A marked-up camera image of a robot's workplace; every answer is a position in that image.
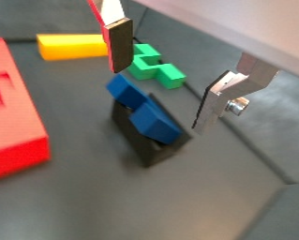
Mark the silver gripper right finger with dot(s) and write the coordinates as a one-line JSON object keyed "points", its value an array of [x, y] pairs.
{"points": [[224, 94]]}

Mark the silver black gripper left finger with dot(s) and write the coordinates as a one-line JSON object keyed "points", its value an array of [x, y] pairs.
{"points": [[116, 31]]}

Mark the blue U-shaped block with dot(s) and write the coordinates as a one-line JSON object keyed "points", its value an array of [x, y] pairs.
{"points": [[147, 117]]}

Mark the black angled fixture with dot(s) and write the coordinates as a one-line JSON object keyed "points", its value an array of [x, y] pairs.
{"points": [[151, 151]]}

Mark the green stepped block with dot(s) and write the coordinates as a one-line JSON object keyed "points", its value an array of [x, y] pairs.
{"points": [[147, 67]]}

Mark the yellow long block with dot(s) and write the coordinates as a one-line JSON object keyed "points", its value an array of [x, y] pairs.
{"points": [[64, 46]]}

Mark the red base block with slots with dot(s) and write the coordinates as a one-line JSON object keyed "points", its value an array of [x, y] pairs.
{"points": [[24, 140]]}

